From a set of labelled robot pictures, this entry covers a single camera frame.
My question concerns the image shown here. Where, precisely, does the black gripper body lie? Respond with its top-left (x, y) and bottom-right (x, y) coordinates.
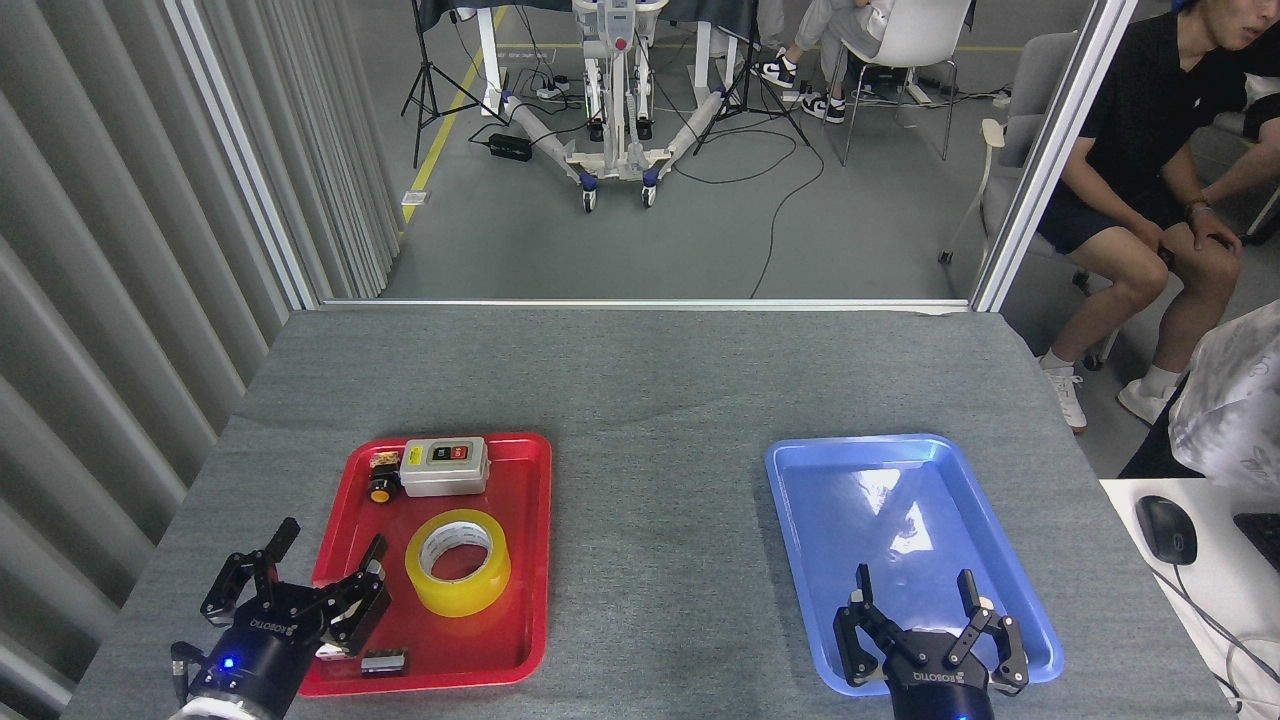
top-left (884, 628), bottom-right (998, 720)
top-left (186, 596), bottom-right (343, 715)

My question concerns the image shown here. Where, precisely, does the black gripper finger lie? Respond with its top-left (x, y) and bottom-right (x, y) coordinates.
top-left (943, 569), bottom-right (1032, 697)
top-left (832, 564), bottom-right (909, 691)
top-left (199, 517), bottom-right (302, 628)
top-left (298, 533), bottom-right (393, 658)

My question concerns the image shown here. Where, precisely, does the yellow tape roll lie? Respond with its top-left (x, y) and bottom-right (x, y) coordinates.
top-left (405, 508), bottom-right (512, 618)

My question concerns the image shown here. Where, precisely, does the red plastic tray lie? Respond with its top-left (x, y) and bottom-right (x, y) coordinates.
top-left (297, 432), bottom-right (553, 697)

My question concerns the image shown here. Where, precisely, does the blue plastic tray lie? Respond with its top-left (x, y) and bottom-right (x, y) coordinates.
top-left (765, 433), bottom-right (1064, 696)

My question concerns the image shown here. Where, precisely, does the white desk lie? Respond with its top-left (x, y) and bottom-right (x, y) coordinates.
top-left (1100, 477), bottom-right (1280, 720)

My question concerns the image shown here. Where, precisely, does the black computer mouse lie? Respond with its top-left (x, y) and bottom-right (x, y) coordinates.
top-left (1135, 495), bottom-right (1199, 567)

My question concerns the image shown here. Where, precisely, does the black keyboard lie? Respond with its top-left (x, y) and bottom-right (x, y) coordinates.
top-left (1233, 513), bottom-right (1280, 573)

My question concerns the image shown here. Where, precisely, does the white wheeled stand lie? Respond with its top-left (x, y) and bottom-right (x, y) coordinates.
top-left (500, 0), bottom-right (731, 213)

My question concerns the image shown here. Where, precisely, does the black tripod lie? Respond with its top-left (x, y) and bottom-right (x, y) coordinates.
top-left (693, 0), bottom-right (811, 156)
top-left (400, 0), bottom-right (506, 169)

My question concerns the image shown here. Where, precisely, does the grey white office chair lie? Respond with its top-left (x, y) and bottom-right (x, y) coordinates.
top-left (940, 30), bottom-right (1121, 371)

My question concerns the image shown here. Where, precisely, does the black-covered white-legged table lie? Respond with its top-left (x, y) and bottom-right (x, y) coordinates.
top-left (415, 0), bottom-right (766, 116)

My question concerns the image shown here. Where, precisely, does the grey two-button switch box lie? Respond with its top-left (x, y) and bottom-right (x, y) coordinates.
top-left (399, 437), bottom-right (491, 498)

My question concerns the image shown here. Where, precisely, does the black mouse cable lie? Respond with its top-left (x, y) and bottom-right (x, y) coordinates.
top-left (1160, 563), bottom-right (1280, 713)

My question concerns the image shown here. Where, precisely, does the silver frame rail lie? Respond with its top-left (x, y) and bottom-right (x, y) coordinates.
top-left (318, 297), bottom-right (976, 314)

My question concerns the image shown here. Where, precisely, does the silver frame post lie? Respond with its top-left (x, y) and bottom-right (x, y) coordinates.
top-left (165, 0), bottom-right (323, 311)
top-left (968, 0), bottom-right (1141, 314)

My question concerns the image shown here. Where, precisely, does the long black floor cable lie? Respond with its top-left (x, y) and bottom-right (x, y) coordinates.
top-left (672, 128), bottom-right (827, 299)

